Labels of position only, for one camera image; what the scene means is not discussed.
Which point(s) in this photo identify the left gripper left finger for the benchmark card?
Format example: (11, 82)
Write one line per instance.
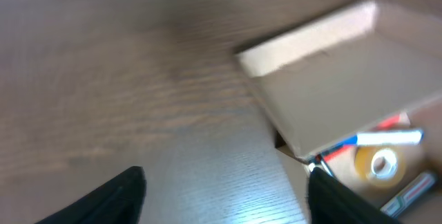
(118, 201)

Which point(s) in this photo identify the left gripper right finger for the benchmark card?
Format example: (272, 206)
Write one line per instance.
(330, 202)

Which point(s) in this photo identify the yellow tape roll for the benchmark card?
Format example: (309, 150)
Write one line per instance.
(382, 167)

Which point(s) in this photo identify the blue marker pen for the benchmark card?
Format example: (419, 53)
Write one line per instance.
(380, 138)

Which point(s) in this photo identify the black marker pen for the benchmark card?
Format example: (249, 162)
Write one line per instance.
(414, 190)

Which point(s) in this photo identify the red utility knife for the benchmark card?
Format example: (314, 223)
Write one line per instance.
(386, 125)

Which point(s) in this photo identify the cardboard box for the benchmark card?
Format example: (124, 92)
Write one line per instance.
(342, 74)

